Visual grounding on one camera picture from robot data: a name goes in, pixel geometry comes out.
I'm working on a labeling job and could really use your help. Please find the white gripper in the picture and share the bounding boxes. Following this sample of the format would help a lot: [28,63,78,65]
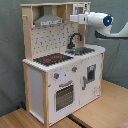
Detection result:
[70,14,87,24]

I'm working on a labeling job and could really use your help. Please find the toy microwave with door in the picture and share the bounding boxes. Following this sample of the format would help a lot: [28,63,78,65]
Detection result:
[73,3,90,15]

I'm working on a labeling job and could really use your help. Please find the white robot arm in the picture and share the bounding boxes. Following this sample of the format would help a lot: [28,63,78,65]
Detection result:
[70,12,128,39]

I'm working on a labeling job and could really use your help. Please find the wooden toy kitchen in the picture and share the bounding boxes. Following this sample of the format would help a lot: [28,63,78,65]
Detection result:
[22,2,105,128]

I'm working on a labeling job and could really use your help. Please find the black toy faucet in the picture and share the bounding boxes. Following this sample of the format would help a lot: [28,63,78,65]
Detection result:
[67,33,82,49]

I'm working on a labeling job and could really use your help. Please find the grey toy sink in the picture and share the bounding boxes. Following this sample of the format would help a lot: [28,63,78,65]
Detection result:
[65,47,95,55]

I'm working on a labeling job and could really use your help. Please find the grey range hood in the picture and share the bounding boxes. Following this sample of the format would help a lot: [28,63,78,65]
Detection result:
[35,6,64,27]

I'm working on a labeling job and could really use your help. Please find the black stovetop red burners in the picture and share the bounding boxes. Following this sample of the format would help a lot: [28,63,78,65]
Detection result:
[34,53,71,66]

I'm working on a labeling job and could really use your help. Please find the right red oven knob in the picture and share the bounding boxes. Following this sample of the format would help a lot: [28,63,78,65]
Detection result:
[71,66,79,73]

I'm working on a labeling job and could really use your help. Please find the red oven knob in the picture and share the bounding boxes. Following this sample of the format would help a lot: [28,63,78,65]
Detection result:
[71,66,79,73]
[54,73,60,79]

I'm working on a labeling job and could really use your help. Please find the left red oven knob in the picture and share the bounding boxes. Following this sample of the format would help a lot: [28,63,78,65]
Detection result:
[54,73,60,79]

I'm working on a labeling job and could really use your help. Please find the toy oven door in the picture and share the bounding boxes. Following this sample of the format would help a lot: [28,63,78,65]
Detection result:
[55,80,74,111]

